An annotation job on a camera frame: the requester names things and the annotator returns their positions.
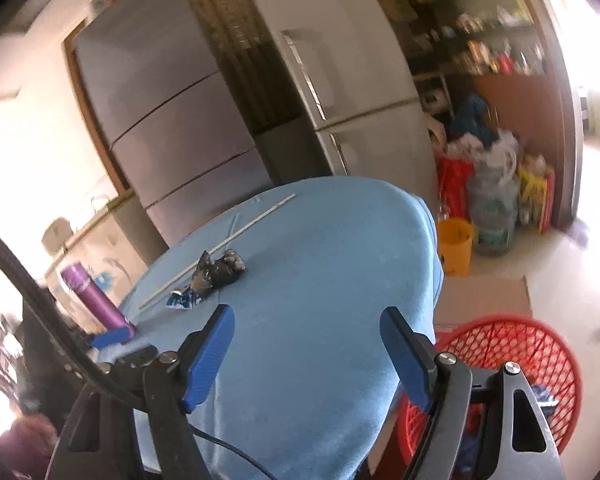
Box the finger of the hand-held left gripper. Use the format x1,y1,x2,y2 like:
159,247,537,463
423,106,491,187
90,327,137,350
112,344,159,368

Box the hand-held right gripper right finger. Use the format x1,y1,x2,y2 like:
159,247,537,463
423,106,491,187
380,306,566,480

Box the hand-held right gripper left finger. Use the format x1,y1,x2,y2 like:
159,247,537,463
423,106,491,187
45,304,236,480

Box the red plastic basket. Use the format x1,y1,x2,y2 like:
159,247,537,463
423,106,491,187
397,316,583,476

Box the person's left forearm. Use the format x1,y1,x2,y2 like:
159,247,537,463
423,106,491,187
0,415,61,480

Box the purple bottle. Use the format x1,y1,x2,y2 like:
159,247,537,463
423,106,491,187
60,262,137,343

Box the blue white crumpled wrapper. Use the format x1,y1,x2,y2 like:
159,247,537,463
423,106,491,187
166,287,206,309

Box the black plastic bag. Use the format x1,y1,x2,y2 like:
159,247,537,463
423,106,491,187
190,249,246,293

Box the white cabinet with dolphin sticker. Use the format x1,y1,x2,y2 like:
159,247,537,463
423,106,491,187
45,195,168,311

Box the flat cardboard sheet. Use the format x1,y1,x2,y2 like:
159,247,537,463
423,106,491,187
432,276,533,331

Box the white rice cooker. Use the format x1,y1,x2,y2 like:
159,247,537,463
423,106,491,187
41,217,76,256

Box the yellow bucket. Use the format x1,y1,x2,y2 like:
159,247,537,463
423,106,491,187
436,217,476,277

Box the blue tablecloth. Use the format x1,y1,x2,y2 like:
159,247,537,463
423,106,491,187
117,176,443,480

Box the long white stick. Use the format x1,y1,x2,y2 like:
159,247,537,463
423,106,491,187
139,194,297,310

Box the large clear water jug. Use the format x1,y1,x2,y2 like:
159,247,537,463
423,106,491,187
466,162,522,256

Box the red shopping bag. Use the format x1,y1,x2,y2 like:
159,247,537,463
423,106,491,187
437,155,473,221

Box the yellow shopping bag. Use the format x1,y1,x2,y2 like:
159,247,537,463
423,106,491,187
517,155,556,235

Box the grey three-door refrigerator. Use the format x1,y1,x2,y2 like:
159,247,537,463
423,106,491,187
72,0,276,248

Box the white crumpled plastic bags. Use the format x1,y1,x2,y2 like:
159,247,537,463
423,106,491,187
445,127,523,168

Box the dark blue hanging bag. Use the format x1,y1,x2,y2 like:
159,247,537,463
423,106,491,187
450,92,498,143

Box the dark striped curtain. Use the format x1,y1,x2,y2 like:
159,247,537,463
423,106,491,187
177,0,306,133

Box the silver two-door refrigerator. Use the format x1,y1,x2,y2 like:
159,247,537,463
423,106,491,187
247,0,438,211

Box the shelf of bottles and jars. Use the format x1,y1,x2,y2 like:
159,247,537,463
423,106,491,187
370,0,548,78

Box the thin black cable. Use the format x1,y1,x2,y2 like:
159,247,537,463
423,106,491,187
190,427,276,480

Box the thick black cable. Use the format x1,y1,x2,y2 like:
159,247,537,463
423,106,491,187
0,220,153,411

